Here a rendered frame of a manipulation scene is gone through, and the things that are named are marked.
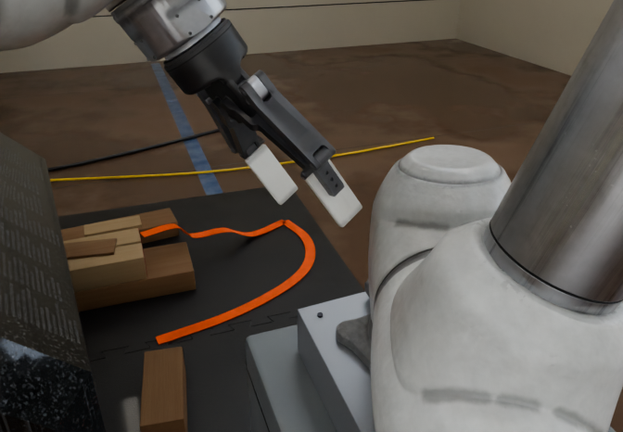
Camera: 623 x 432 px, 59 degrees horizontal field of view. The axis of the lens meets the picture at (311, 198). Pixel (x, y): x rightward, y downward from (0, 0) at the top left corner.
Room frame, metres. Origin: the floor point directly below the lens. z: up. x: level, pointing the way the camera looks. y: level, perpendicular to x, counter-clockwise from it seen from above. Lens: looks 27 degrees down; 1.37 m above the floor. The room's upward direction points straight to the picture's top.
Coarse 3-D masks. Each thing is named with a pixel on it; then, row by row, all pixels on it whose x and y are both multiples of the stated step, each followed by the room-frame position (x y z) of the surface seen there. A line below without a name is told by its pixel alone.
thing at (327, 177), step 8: (320, 152) 0.44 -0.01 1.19; (328, 152) 0.44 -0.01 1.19; (320, 160) 0.44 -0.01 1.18; (320, 168) 0.45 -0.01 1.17; (328, 168) 0.46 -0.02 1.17; (320, 176) 0.45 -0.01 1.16; (328, 176) 0.46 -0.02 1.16; (336, 176) 0.46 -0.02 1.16; (328, 184) 0.45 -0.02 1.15; (336, 184) 0.46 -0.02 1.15; (328, 192) 0.46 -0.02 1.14; (336, 192) 0.46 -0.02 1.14
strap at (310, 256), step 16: (272, 224) 2.37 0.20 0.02; (288, 224) 2.37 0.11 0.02; (304, 240) 2.22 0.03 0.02; (304, 272) 1.96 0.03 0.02; (288, 288) 1.84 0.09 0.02; (256, 304) 1.74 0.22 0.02; (208, 320) 1.64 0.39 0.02; (224, 320) 1.64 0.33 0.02; (160, 336) 1.55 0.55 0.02; (176, 336) 1.55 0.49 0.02
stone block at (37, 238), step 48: (0, 144) 1.60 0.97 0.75; (0, 192) 1.29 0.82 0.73; (48, 192) 1.49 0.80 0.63; (0, 240) 1.07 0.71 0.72; (48, 240) 1.21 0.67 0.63; (0, 288) 0.90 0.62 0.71; (48, 288) 1.00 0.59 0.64; (0, 336) 0.77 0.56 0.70; (48, 336) 0.84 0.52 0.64; (0, 384) 0.71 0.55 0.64; (48, 384) 0.75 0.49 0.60
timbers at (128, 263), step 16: (80, 240) 1.91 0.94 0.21; (128, 240) 1.91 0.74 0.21; (112, 256) 1.79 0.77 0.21; (128, 256) 1.79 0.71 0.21; (144, 256) 1.80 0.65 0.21; (80, 272) 1.71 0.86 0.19; (96, 272) 1.73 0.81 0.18; (112, 272) 1.74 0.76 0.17; (128, 272) 1.76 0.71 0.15; (144, 272) 1.78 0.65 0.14; (80, 288) 1.70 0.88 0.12
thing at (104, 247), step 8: (96, 240) 1.89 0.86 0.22; (104, 240) 1.89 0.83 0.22; (112, 240) 1.89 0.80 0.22; (72, 248) 1.83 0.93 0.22; (80, 248) 1.83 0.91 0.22; (88, 248) 1.83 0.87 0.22; (96, 248) 1.83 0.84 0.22; (104, 248) 1.83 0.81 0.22; (112, 248) 1.83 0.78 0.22; (72, 256) 1.77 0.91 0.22; (80, 256) 1.78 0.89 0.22; (88, 256) 1.78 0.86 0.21; (96, 256) 1.79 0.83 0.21
